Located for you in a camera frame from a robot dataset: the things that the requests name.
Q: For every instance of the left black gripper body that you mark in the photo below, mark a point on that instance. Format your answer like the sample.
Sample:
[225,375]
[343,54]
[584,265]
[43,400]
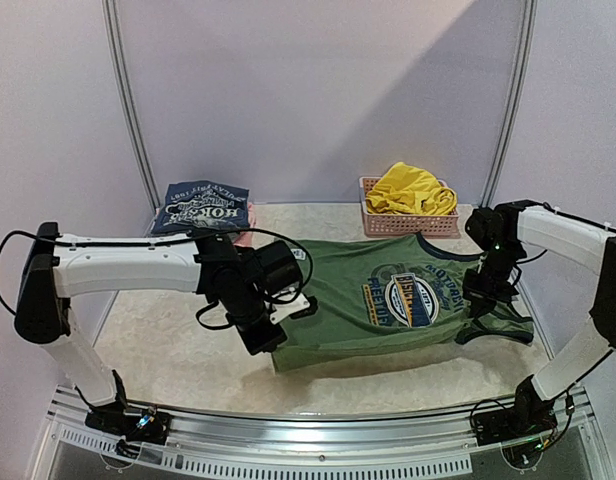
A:
[255,341]

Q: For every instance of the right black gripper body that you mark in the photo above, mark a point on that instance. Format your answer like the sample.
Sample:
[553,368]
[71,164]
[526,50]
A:
[481,292]

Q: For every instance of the aluminium frame post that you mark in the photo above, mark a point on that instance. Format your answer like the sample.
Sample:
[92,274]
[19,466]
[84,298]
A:
[112,21]
[513,99]

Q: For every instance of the aluminium front rail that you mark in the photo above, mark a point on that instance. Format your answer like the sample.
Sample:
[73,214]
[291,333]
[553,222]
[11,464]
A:
[433,444]

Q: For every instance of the left aluminium frame post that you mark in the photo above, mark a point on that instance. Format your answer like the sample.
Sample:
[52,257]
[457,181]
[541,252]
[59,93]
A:
[112,21]

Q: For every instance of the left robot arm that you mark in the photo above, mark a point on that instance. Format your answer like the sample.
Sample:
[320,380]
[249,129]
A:
[258,288]

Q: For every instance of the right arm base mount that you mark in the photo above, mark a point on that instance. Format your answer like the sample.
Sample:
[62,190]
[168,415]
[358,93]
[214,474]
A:
[522,430]

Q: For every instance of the green tank top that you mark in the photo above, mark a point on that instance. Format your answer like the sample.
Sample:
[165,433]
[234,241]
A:
[387,296]

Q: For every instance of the yellow garment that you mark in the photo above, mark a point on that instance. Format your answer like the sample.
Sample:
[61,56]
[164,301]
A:
[410,190]

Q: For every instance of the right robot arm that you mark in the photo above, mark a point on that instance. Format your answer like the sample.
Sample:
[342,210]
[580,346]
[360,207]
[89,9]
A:
[504,233]

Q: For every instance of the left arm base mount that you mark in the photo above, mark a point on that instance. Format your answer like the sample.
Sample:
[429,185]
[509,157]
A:
[133,426]

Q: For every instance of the folded navy graphic shirt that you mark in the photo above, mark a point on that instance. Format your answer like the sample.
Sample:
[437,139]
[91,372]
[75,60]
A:
[202,205]

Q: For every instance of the pink plastic basket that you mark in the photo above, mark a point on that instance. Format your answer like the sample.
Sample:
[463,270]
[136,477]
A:
[380,225]

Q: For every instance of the right aluminium frame post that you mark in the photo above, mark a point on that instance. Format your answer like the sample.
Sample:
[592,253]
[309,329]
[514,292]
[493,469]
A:
[513,99]

